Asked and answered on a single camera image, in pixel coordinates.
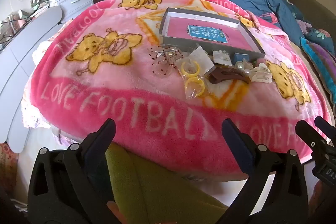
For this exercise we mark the small blue box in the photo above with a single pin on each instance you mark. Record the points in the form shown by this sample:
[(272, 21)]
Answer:
[(240, 58)]

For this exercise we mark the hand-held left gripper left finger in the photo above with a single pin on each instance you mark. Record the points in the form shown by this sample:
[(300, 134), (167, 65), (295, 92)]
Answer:
[(98, 142)]

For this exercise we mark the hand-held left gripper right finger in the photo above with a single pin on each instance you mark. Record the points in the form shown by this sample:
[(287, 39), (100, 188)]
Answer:
[(237, 142)]

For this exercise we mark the desk clutter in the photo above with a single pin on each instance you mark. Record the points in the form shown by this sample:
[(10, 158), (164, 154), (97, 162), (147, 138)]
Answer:
[(13, 27)]

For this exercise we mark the grey cardboard box pink inside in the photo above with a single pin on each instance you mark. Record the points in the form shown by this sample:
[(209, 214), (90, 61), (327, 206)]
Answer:
[(178, 29)]

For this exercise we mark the clear packet of yellow rings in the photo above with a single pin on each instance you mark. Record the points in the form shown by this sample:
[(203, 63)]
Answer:
[(194, 86)]

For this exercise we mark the person's right forearm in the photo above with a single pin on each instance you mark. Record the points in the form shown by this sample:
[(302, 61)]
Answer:
[(324, 203)]

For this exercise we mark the yellow-green cloth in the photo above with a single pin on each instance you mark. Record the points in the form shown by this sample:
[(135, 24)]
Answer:
[(157, 192)]

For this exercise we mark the pink bear printed blanket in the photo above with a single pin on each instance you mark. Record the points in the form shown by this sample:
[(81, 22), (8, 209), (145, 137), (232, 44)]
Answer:
[(131, 98)]

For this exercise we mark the colourful striped pillow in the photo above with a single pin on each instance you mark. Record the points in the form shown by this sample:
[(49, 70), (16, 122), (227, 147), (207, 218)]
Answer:
[(323, 61)]

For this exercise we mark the small clear packet white card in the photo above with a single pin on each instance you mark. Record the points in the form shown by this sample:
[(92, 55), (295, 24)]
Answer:
[(200, 57)]

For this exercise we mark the white curved bed footboard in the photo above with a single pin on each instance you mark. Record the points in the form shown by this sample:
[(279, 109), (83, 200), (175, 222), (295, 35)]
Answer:
[(26, 37)]

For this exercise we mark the earring card clear packet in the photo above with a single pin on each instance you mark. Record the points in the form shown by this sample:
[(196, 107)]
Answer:
[(221, 57)]

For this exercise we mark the olive green headboard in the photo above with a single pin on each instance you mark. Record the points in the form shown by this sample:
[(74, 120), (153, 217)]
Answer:
[(309, 1)]

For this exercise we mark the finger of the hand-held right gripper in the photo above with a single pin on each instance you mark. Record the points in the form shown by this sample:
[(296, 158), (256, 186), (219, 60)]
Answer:
[(307, 133), (326, 127)]

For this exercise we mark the brown hair clip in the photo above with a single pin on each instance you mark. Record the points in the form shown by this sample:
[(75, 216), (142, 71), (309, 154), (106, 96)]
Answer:
[(223, 75)]

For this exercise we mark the pink pompom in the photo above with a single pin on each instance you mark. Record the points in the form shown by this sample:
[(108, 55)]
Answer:
[(258, 60)]

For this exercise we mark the clear pouch of sequined clips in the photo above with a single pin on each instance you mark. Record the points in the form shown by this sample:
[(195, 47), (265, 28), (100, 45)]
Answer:
[(162, 64)]

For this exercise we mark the white claw hair clip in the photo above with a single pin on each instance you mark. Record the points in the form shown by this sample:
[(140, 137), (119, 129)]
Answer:
[(260, 78)]

